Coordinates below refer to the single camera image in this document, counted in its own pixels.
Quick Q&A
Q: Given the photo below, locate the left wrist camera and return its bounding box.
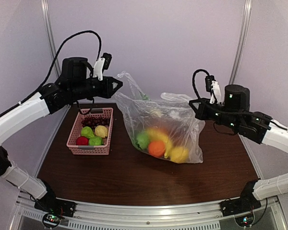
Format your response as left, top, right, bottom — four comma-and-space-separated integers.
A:
92, 53, 112, 81

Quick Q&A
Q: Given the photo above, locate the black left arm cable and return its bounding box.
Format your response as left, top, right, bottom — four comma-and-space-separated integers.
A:
0, 30, 103, 120

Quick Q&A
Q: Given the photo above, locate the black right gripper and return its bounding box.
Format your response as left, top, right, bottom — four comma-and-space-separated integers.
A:
189, 98, 240, 130

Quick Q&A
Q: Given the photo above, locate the pale yellow bumpy fruit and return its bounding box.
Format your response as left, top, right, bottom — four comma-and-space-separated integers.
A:
95, 125, 108, 138

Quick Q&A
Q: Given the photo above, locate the yellow banana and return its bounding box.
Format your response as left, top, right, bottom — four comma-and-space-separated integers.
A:
146, 128, 173, 159

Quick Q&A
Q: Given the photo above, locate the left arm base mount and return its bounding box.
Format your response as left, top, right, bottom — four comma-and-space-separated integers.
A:
34, 199, 76, 229

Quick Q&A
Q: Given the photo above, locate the green bumpy fruit front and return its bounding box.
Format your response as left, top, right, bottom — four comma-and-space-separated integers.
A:
88, 136, 104, 146

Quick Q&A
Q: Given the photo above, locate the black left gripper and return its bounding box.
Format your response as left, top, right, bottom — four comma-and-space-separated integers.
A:
70, 76, 123, 101

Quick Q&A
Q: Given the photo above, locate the orange fruit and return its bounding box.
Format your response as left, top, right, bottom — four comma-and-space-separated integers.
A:
148, 140, 166, 158

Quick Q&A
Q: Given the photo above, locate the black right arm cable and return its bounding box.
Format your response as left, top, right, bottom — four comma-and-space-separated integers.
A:
192, 69, 213, 101

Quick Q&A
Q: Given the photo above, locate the aluminium corner post left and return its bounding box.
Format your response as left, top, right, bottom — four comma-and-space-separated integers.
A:
40, 0, 71, 107

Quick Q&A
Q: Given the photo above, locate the clear plastic bag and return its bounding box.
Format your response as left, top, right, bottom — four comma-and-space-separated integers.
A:
114, 71, 205, 163

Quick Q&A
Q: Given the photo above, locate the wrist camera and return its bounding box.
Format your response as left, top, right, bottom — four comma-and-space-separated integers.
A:
92, 53, 112, 81
205, 75, 221, 104

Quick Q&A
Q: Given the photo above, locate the aluminium corner post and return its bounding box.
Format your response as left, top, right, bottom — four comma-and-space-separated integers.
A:
40, 0, 71, 107
228, 0, 252, 84

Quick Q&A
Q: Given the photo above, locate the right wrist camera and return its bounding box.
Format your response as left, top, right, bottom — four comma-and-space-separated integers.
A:
205, 75, 221, 104

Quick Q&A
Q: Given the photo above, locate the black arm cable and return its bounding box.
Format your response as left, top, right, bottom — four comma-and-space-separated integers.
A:
0, 30, 103, 120
192, 69, 213, 101

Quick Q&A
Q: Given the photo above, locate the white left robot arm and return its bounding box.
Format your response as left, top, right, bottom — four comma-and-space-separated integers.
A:
0, 53, 122, 213

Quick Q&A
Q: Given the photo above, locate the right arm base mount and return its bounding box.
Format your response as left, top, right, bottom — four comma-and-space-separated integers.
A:
220, 197, 261, 228

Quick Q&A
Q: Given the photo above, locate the red bumpy fruit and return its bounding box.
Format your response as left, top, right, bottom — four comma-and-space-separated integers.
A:
75, 136, 89, 146

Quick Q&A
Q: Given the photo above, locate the green bumpy fruit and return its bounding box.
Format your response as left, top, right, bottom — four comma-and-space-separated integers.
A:
81, 126, 95, 139
88, 136, 104, 146

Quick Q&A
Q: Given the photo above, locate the green fruit in bag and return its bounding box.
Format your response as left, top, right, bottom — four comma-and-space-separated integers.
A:
135, 131, 150, 150

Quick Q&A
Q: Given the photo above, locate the aluminium corner post right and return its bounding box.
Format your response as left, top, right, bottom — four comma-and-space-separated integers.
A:
228, 0, 252, 84

